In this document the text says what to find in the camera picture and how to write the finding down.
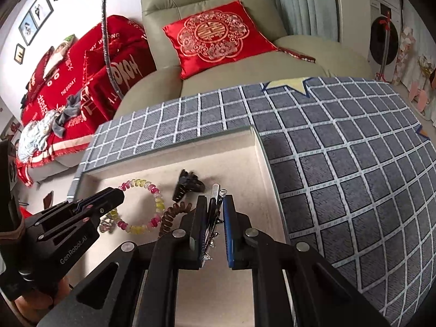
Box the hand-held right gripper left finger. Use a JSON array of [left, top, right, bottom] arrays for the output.
[[36, 194, 210, 327]]

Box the red printed sofa blanket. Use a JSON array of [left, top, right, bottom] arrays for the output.
[[19, 15, 157, 167]]

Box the floral wall decoration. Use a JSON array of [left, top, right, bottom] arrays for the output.
[[392, 24, 436, 120]]

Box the wall poster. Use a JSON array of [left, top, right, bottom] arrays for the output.
[[0, 116, 24, 140]]

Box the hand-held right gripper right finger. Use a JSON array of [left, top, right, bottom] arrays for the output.
[[221, 194, 392, 327]]

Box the brown spiral hair tie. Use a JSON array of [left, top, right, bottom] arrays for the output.
[[157, 202, 193, 239]]

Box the grey checkered tablecloth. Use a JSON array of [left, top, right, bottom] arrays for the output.
[[73, 76, 436, 327]]

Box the white washing machine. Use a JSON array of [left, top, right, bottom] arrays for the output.
[[368, 0, 404, 82]]

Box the silver hair clip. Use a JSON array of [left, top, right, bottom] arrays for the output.
[[201, 183, 228, 268]]

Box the pale blue curtain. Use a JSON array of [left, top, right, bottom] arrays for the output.
[[254, 0, 341, 41]]

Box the black framed couple photo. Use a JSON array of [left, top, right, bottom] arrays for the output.
[[30, 0, 54, 24]]

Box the white and blue garment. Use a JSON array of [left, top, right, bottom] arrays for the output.
[[17, 111, 58, 162]]

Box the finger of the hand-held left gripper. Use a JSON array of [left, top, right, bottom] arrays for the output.
[[77, 198, 120, 220], [71, 187, 125, 207]]

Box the colourful beaded bracelet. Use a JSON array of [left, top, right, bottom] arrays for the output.
[[102, 178, 166, 235]]

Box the white and green printed pillow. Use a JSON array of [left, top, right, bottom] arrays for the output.
[[43, 34, 76, 79]]

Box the black claw clip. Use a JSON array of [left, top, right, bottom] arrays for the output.
[[172, 168, 207, 202]]

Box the grey jewelry tray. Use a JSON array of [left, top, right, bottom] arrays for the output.
[[66, 125, 290, 327]]

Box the red lettered pillow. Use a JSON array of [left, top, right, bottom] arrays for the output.
[[25, 46, 57, 99]]

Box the red embroidered cushion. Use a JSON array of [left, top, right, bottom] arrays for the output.
[[162, 1, 280, 80]]

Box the sofa with red cover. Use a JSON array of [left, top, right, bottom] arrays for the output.
[[19, 15, 157, 183]]

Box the plain red pillow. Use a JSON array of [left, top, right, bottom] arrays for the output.
[[83, 47, 114, 86]]

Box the grey cloth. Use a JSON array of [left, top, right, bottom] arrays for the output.
[[54, 93, 86, 137]]

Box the clear crystal hair clip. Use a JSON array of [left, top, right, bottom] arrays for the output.
[[98, 216, 118, 234]]

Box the black framed portrait photo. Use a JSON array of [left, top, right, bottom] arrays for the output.
[[19, 12, 38, 46]]

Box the person's left hand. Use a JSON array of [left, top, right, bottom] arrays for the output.
[[15, 276, 74, 324]]

